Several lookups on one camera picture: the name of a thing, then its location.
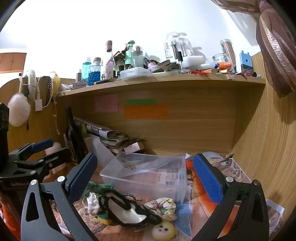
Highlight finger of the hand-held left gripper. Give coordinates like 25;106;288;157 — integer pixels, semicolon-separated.
9;138;54;160
14;147;73;182

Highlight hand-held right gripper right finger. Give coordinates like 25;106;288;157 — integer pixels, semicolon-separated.
191;153;270;241

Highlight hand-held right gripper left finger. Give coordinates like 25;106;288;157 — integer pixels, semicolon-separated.
20;152;100;241

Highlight pale pink container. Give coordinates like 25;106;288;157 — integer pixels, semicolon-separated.
45;142;68;175

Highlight green scrunchie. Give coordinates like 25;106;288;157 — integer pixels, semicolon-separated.
84;182;114;198

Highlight white fluffy pompom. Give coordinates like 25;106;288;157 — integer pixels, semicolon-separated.
7;93;31;127

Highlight white scrunchie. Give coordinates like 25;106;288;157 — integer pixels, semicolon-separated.
87;192;102;215

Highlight stack of papers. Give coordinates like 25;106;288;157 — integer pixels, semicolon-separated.
74;117;130;156

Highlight small yellow green sponge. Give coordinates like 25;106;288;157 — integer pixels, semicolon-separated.
97;214;113;225

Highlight floral scrunchie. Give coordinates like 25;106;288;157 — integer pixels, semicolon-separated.
144;197;177;220

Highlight dark braided headband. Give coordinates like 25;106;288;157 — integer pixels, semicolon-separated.
43;76;54;106

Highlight small pink box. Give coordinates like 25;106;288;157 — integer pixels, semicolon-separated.
124;141;145;154

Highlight clear plastic bin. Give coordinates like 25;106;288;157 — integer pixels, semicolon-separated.
99;152;189;205

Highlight white wrapped headband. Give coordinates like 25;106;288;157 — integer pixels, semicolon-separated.
24;70;39;93

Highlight yellow round face plush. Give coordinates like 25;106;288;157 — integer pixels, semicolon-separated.
151;222;176;239

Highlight orange cloth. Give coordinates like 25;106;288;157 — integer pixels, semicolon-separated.
0;192;22;240

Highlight pink sticky note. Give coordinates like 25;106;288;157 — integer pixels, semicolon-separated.
95;95;119;113

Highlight white plastic bag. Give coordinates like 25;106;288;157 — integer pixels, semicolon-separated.
265;199;285;232

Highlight tall blue liquid bottle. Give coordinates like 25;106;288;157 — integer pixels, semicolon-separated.
82;57;93;86

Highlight blue patterned glass bottle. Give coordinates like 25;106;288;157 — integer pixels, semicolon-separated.
88;58;102;86

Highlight orange sticky note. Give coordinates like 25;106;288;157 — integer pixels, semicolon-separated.
124;105;169;120

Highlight green sticky note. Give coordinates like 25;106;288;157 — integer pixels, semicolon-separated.
126;99;157;105

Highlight clear corked bottle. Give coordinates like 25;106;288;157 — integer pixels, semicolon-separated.
102;40;116;80

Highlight wooden shelf board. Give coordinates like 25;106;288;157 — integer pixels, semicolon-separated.
57;74;266;98

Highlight clear shallow tray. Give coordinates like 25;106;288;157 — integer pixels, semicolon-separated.
120;67;154;80

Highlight empty glass jar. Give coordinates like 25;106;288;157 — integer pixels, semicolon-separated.
212;53;229;69

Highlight blue pencil sharpener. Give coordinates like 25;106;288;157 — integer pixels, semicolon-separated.
239;50;253;76

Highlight green pump bottle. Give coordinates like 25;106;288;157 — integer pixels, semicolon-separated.
124;40;136;70

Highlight round clear glass bottle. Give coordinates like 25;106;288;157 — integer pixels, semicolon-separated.
132;46;144;69

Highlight tall clear pencil canister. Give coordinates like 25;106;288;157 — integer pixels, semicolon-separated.
219;39;236;67

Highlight clear brush holder box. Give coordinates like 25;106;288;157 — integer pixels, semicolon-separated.
165;32;208;70

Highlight brown curtain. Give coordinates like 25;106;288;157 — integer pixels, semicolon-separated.
210;0;296;99

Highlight white charger with cable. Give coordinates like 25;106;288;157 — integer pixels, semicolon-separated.
34;77;54;112

